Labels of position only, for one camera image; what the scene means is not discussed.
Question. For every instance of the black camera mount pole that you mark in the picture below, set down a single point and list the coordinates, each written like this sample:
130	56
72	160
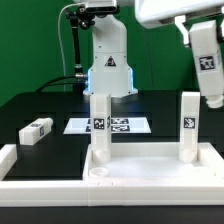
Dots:
77	40

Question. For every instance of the camera on mount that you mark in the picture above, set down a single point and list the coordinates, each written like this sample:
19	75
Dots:
101	6

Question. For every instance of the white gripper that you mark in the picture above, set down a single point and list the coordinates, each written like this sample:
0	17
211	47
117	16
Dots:
156	13

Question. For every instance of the fiducial marker plate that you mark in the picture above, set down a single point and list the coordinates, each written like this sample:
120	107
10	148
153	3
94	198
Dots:
118	125

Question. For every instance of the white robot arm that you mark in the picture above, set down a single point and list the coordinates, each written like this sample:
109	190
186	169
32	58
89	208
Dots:
110	72

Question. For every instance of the white desk top tray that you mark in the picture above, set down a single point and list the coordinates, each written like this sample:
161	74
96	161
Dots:
156	160

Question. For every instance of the white U-shaped fence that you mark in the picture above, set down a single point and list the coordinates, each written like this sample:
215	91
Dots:
106	191

